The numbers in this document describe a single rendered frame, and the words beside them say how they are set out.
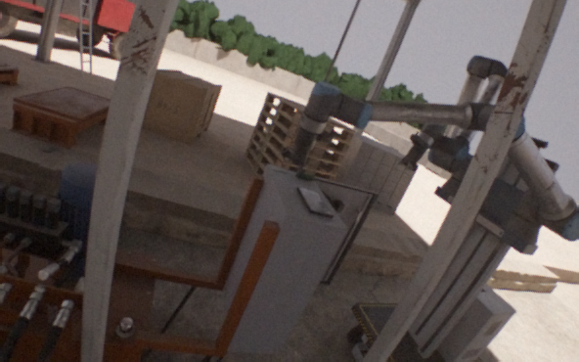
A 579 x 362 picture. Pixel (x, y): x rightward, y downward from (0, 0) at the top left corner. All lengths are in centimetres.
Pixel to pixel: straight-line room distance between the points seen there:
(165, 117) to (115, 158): 339
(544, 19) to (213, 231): 246
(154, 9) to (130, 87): 13
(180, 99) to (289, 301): 322
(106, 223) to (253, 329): 64
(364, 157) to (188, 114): 248
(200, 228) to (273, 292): 170
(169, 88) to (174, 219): 190
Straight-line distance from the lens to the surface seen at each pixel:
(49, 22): 714
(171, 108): 389
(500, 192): 192
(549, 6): 93
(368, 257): 322
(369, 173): 421
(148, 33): 50
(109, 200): 61
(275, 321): 105
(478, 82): 193
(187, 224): 256
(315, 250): 87
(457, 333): 225
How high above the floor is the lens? 157
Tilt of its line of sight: 15 degrees down
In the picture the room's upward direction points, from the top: 22 degrees clockwise
